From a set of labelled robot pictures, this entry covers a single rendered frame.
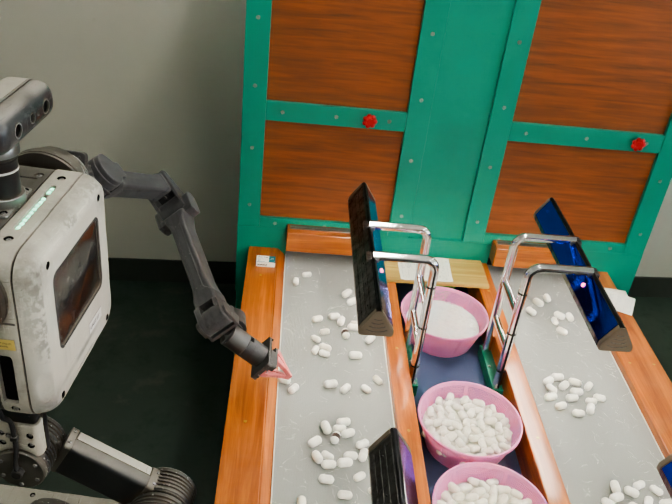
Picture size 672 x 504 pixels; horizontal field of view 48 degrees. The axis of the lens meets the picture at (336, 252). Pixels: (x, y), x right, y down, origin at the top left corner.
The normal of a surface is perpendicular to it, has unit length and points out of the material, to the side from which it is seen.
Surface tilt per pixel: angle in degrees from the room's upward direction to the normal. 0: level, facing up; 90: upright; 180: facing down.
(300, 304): 0
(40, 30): 90
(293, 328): 0
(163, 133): 90
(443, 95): 90
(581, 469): 0
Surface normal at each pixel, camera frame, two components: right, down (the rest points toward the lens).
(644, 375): 0.11, -0.84
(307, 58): 0.03, 0.54
